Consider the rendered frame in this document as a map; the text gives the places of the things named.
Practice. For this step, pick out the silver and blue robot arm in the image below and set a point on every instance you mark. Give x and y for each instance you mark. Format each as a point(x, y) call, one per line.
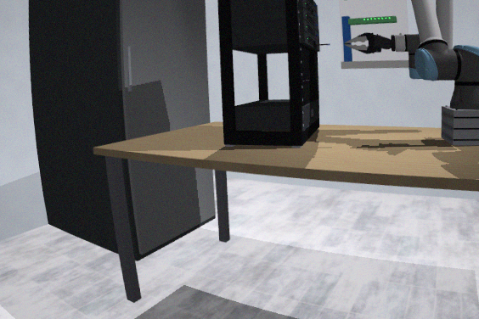
point(433, 57)

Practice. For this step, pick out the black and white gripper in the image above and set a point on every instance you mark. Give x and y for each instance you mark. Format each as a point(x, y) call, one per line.
point(370, 48)

